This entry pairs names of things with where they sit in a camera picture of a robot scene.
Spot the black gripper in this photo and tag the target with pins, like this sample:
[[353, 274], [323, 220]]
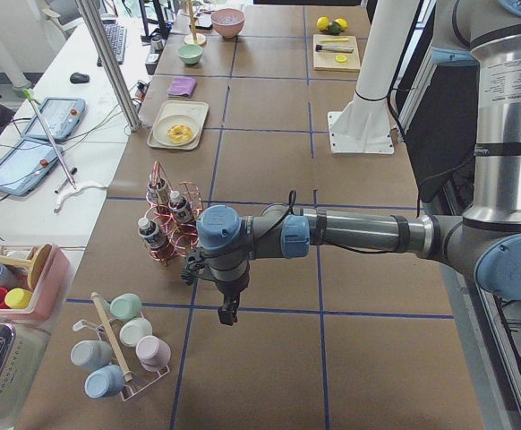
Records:
[[230, 289]]

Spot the tea bottle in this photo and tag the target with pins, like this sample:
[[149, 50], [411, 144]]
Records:
[[180, 208], [154, 238], [158, 191]]

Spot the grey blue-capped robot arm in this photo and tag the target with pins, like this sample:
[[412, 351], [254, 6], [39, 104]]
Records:
[[483, 244]]

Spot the tea bottle front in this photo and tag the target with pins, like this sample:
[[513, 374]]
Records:
[[154, 238]]

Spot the tea bottle back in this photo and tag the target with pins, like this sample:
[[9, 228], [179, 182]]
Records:
[[158, 191]]

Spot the cream serving tray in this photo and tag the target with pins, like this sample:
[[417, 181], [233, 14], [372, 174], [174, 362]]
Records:
[[197, 110]]

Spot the pink cup on rack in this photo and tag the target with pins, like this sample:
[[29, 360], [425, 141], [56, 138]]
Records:
[[153, 353]]

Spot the white cup on rack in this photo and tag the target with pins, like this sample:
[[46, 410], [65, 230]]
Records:
[[134, 330]]

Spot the green cup on rack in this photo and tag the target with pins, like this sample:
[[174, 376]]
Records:
[[126, 306]]

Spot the wooden dowel on rack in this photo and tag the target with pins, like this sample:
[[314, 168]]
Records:
[[99, 302]]

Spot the blue cup on rack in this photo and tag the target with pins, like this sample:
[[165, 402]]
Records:
[[105, 382]]

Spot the grey-blue cup on rack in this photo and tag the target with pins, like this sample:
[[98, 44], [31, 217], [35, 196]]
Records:
[[91, 354]]

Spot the pink storage bin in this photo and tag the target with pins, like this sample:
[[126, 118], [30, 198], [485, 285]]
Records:
[[45, 294]]

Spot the glazed donut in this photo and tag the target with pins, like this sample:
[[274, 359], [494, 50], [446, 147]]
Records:
[[179, 134]]

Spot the cream plate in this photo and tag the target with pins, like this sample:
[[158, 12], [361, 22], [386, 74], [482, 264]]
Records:
[[162, 125]]

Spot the wooden mug tree in bin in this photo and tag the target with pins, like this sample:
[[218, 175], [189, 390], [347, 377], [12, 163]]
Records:
[[33, 266]]

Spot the black marker pen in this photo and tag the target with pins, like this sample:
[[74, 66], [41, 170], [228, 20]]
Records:
[[65, 180]]

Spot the yellow cup in bin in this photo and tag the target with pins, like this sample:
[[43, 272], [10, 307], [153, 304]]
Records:
[[17, 298]]

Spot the purple folded cloth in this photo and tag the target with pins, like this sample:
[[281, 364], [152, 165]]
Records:
[[181, 87]]

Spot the cream toaster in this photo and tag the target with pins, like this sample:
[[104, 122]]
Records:
[[22, 347]]

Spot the teach pendant near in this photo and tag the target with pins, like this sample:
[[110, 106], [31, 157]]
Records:
[[25, 165]]

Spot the teach pendant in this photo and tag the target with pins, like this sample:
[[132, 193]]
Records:
[[62, 116], [25, 165]]

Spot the teach pendant far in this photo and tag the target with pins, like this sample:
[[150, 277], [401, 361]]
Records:
[[62, 116]]

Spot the green bowl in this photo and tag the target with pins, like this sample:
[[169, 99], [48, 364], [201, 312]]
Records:
[[190, 54]]

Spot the wooden cutting board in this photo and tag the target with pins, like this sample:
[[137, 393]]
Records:
[[335, 53]]

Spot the small metal cup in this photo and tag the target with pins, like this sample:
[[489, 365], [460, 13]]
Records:
[[157, 43]]

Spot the black computer mouse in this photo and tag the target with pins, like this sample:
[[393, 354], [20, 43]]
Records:
[[79, 78]]

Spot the pink bowl with ice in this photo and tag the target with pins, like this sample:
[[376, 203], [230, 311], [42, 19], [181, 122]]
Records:
[[228, 22]]

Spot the yellow peeler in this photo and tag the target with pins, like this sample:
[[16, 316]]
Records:
[[334, 40]]

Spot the wooden mug tree upright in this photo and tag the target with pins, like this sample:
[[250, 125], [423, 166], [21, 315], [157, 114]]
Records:
[[194, 38]]

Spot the metal reacher grabber stick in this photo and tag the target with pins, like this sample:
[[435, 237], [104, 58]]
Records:
[[72, 188]]

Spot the copper wire bottle rack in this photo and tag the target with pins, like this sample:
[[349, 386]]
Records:
[[182, 237]]

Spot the white wire cup rack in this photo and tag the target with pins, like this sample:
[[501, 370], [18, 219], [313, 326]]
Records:
[[142, 379]]

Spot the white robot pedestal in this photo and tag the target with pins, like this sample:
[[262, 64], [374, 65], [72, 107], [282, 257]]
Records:
[[363, 126]]

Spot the black handled knife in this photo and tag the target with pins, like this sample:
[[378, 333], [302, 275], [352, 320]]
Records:
[[332, 48]]

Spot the aluminium frame post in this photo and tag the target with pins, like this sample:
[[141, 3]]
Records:
[[90, 15]]

